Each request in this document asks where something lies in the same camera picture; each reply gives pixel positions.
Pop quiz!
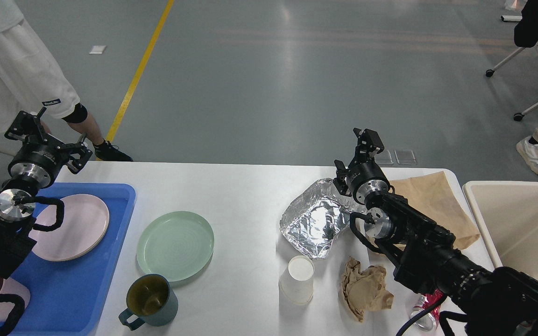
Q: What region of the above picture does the crushed red can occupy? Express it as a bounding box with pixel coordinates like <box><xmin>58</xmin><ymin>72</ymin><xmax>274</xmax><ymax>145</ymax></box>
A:
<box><xmin>409</xmin><ymin>289</ymin><xmax>447</xmax><ymax>332</ymax></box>

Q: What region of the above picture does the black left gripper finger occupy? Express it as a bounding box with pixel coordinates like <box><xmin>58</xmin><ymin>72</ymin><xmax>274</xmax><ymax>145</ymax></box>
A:
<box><xmin>5</xmin><ymin>107</ymin><xmax>48</xmax><ymax>145</ymax></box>
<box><xmin>62</xmin><ymin>133</ymin><xmax>92</xmax><ymax>175</ymax></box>

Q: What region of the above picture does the pink mug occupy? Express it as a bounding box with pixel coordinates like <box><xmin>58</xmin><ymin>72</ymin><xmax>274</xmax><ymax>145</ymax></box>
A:
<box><xmin>0</xmin><ymin>277</ymin><xmax>31</xmax><ymax>333</ymax></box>

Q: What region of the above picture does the brown paper bag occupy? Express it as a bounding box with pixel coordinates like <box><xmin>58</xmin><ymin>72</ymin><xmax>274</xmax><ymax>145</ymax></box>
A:
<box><xmin>390</xmin><ymin>172</ymin><xmax>481</xmax><ymax>250</ymax></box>

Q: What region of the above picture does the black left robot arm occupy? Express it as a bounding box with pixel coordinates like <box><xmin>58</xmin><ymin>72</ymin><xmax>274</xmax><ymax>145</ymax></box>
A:
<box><xmin>0</xmin><ymin>108</ymin><xmax>92</xmax><ymax>336</ymax></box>

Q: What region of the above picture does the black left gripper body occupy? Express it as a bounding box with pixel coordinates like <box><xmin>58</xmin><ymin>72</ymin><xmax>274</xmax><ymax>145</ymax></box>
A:
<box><xmin>7</xmin><ymin>143</ymin><xmax>71</xmax><ymax>189</ymax></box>

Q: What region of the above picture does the aluminium foil tray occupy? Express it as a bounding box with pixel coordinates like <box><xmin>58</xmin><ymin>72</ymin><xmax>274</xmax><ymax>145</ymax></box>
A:
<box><xmin>279</xmin><ymin>178</ymin><xmax>367</xmax><ymax>259</ymax></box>

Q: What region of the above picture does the crumpled brown paper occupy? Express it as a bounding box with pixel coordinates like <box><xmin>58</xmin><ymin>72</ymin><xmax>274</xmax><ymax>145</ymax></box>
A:
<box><xmin>340</xmin><ymin>257</ymin><xmax>394</xmax><ymax>323</ymax></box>

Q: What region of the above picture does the green plate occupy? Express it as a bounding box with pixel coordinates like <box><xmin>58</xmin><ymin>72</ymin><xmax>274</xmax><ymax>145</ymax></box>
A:
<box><xmin>136</xmin><ymin>211</ymin><xmax>215</xmax><ymax>282</ymax></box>

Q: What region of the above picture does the teal mug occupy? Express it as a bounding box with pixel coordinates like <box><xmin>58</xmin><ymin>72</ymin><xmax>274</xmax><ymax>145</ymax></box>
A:
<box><xmin>118</xmin><ymin>273</ymin><xmax>179</xmax><ymax>330</ymax></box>

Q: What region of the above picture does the blue plastic tray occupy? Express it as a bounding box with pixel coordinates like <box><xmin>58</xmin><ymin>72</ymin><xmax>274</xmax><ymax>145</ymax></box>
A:
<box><xmin>11</xmin><ymin>182</ymin><xmax>136</xmax><ymax>336</ymax></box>

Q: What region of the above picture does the beige waste bin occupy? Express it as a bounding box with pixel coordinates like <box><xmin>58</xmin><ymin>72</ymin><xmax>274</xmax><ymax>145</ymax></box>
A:
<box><xmin>463</xmin><ymin>181</ymin><xmax>538</xmax><ymax>280</ymax></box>

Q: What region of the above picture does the person in white shorts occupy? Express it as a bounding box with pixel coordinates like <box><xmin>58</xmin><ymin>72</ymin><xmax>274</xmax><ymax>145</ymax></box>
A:
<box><xmin>0</xmin><ymin>0</ymin><xmax>132</xmax><ymax>161</ymax></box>

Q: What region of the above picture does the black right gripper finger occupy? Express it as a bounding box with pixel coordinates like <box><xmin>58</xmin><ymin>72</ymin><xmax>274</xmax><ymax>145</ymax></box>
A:
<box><xmin>353</xmin><ymin>128</ymin><xmax>385</xmax><ymax>164</ymax></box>
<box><xmin>333</xmin><ymin>160</ymin><xmax>352</xmax><ymax>196</ymax></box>

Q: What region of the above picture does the pink plate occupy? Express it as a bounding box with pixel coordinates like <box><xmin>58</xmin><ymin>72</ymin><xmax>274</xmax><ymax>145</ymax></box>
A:
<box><xmin>29</xmin><ymin>194</ymin><xmax>110</xmax><ymax>262</ymax></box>

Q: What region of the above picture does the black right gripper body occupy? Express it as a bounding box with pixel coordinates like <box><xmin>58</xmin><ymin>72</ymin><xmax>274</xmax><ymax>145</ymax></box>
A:
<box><xmin>347</xmin><ymin>159</ymin><xmax>390</xmax><ymax>205</ymax></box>

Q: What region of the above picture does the white paper cup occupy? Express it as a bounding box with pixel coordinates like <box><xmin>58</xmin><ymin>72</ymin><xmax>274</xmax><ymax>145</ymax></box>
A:
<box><xmin>278</xmin><ymin>255</ymin><xmax>315</xmax><ymax>305</ymax></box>

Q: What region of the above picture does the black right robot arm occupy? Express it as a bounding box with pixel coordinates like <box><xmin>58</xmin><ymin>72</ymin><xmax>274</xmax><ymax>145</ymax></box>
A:
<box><xmin>334</xmin><ymin>128</ymin><xmax>538</xmax><ymax>336</ymax></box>

